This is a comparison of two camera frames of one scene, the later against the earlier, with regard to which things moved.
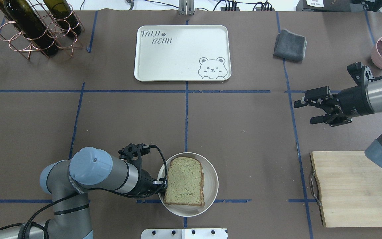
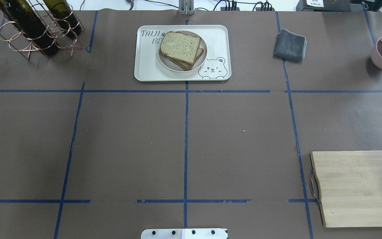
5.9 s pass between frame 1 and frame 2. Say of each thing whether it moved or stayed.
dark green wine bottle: stayed
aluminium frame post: stayed
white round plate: moved
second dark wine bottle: stayed
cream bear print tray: stayed
